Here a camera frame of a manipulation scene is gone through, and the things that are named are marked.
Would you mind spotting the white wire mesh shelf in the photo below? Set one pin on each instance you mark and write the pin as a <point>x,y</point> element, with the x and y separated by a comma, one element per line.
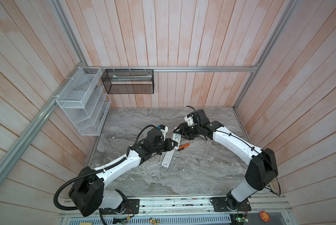
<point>84,101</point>

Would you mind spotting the aluminium mounting rail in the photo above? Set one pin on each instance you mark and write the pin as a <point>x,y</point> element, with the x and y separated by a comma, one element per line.
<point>206,204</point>

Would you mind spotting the red round sticker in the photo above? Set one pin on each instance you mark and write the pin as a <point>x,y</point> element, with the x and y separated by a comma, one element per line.
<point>264,216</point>

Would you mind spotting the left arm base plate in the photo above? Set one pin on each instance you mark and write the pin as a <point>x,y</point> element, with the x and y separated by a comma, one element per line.
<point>127,207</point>

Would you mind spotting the black wire mesh basket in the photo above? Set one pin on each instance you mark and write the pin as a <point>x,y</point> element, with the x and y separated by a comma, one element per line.
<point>128,81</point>

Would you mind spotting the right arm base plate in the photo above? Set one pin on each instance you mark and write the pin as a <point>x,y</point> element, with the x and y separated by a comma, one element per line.
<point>224,204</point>

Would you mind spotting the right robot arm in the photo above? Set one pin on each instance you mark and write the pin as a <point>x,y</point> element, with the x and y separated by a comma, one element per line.
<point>262,167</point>

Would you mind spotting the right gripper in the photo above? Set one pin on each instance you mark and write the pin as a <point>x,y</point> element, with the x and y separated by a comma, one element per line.
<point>183,131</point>

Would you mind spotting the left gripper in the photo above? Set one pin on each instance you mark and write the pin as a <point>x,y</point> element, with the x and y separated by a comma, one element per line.
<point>168,146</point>

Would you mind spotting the white air conditioner remote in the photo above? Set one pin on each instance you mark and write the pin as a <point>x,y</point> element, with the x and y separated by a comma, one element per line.
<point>176,137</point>

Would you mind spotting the white TV remote control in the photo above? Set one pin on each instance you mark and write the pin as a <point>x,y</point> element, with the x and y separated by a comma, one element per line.
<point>167,158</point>

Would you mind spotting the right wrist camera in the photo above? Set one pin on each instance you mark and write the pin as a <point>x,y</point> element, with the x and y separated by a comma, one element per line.
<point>189,120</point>

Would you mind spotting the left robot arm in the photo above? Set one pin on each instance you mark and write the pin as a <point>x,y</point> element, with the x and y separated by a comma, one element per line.
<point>88,190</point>

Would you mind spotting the orange black screwdriver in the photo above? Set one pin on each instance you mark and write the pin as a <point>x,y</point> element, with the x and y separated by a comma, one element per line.
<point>183,146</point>

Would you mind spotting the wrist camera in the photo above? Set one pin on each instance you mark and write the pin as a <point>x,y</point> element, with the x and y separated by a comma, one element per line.
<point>189,120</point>
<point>164,130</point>

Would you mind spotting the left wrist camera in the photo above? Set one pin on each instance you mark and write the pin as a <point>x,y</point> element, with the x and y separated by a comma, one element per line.
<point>164,130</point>

